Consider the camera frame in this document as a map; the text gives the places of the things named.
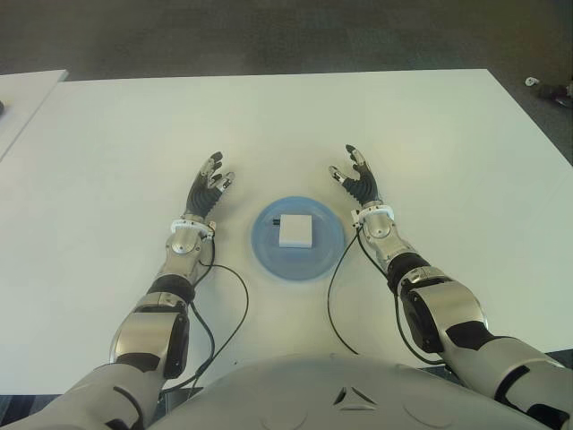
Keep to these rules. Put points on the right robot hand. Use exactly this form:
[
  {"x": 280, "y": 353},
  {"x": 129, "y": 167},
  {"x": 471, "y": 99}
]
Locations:
[{"x": 365, "y": 186}]

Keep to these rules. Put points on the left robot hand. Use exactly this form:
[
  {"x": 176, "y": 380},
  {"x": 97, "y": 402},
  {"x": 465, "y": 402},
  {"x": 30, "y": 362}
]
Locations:
[{"x": 203, "y": 199}]

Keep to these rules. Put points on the white charger block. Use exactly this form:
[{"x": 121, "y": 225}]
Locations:
[{"x": 295, "y": 230}]

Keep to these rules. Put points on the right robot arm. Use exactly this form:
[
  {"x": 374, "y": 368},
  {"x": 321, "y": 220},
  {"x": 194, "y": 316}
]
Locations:
[{"x": 447, "y": 309}]

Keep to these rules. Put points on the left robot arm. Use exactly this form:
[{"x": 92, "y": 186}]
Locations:
[{"x": 147, "y": 331}]

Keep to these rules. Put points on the blue round plate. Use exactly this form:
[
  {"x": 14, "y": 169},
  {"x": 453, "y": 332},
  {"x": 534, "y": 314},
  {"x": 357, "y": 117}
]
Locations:
[{"x": 329, "y": 244}]

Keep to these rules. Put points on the white side table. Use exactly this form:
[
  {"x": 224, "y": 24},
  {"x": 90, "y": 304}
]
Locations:
[{"x": 24, "y": 100}]

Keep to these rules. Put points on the dark shoes on floor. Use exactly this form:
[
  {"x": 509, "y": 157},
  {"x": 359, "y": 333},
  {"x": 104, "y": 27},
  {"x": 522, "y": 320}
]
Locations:
[{"x": 555, "y": 92}]

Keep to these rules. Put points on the grey robot torso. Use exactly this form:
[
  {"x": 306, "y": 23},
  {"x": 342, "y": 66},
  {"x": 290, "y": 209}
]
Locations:
[{"x": 313, "y": 394}]

